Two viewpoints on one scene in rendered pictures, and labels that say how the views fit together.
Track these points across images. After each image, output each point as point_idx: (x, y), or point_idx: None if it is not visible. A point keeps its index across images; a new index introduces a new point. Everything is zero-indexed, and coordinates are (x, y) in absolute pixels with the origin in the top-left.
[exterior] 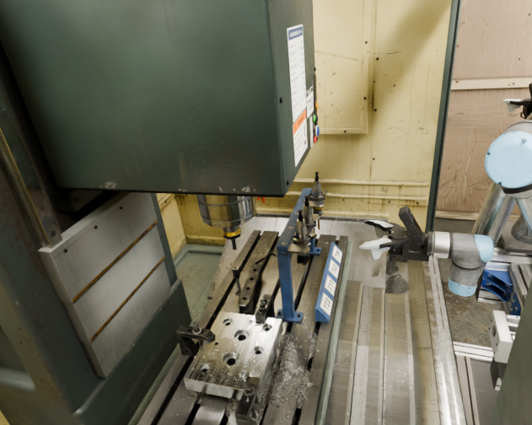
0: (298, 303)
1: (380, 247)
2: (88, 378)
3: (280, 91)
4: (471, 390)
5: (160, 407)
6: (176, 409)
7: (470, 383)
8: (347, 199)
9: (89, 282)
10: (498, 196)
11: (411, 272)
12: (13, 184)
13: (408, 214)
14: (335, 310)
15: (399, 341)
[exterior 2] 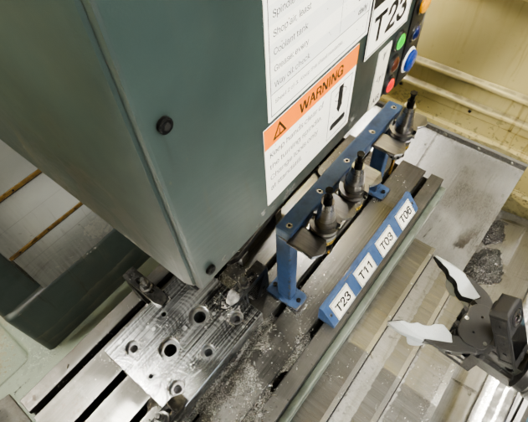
0: (314, 270)
1: (424, 342)
2: (23, 285)
3: (161, 97)
4: (516, 418)
5: (83, 359)
6: (97, 371)
7: (521, 408)
8: (476, 112)
9: None
10: None
11: (520, 256)
12: None
13: (510, 323)
14: (357, 306)
15: (432, 372)
